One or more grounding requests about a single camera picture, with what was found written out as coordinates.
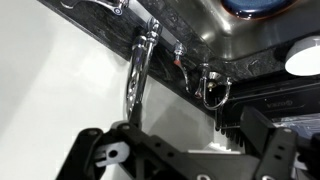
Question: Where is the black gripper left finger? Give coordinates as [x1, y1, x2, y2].
[55, 100, 153, 180]

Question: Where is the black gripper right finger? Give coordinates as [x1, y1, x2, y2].
[239, 105, 300, 180]

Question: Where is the chrome gooseneck tap spout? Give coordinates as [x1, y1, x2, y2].
[123, 18, 164, 123]

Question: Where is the chrome tap base bar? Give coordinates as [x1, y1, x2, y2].
[128, 0, 186, 51]

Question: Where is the black dish rack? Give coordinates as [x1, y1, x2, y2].
[214, 78, 320, 148]

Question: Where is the small chrome side faucet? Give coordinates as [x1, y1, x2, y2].
[194, 62, 233, 112]

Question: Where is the white bowl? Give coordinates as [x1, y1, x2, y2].
[284, 34, 320, 78]

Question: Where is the stainless steel sink basin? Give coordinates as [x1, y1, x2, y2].
[138, 0, 320, 63]

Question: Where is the blue glazed plate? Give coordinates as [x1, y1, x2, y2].
[220, 0, 298, 20]

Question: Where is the chrome lever handle red mark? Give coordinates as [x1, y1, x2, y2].
[172, 41, 194, 94]

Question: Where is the chrome lever handle blue mark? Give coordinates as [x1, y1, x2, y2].
[59, 0, 130, 17]

